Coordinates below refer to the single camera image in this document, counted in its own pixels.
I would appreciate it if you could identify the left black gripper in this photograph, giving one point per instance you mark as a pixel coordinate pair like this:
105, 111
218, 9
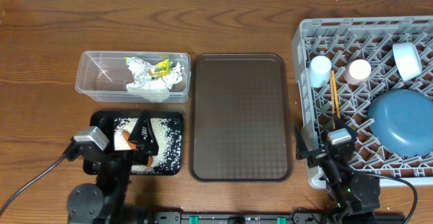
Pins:
145, 149

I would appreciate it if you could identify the yellow snack wrapper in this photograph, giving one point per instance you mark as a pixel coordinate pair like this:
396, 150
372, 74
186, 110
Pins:
160, 69

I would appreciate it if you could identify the crumpled silver foil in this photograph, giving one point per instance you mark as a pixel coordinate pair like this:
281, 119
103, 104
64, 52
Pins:
139, 68

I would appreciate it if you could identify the grey dishwasher rack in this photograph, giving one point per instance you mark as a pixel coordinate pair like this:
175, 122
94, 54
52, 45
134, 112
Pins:
344, 40

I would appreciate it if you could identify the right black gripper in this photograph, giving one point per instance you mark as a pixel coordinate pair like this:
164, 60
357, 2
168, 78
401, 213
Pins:
302, 151

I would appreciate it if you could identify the pile of rice grains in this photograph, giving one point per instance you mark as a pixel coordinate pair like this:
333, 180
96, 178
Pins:
168, 135

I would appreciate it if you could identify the black waste tray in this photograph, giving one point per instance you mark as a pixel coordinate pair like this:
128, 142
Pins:
104, 119

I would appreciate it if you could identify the pink cup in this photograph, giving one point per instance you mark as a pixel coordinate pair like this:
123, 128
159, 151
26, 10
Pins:
357, 72

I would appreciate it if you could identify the crumpled white tissue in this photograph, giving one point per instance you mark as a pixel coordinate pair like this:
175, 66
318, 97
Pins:
157, 90

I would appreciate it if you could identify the wooden chopstick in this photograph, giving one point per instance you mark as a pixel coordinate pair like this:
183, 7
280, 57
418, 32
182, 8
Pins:
333, 99
335, 93

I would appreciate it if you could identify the light blue cup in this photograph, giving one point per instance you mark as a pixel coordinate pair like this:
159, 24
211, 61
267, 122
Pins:
319, 71

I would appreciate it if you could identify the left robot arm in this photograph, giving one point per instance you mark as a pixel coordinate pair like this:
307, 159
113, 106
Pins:
103, 202

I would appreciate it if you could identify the clear plastic waste bin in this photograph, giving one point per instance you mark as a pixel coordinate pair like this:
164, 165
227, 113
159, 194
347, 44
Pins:
103, 75

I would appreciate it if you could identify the light blue bowl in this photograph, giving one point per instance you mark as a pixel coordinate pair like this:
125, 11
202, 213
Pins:
407, 60

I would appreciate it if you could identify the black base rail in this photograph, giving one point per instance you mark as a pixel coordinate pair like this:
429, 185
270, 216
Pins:
296, 217

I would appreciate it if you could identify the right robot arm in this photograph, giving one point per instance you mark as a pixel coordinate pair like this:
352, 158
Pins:
354, 192

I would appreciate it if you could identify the orange carrot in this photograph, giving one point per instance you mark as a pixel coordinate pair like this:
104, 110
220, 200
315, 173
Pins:
133, 147

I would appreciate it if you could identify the dark blue plate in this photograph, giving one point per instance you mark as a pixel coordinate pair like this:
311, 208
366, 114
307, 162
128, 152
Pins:
402, 122

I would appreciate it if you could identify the brown serving tray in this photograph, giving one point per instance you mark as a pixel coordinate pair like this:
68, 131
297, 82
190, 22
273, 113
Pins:
240, 120

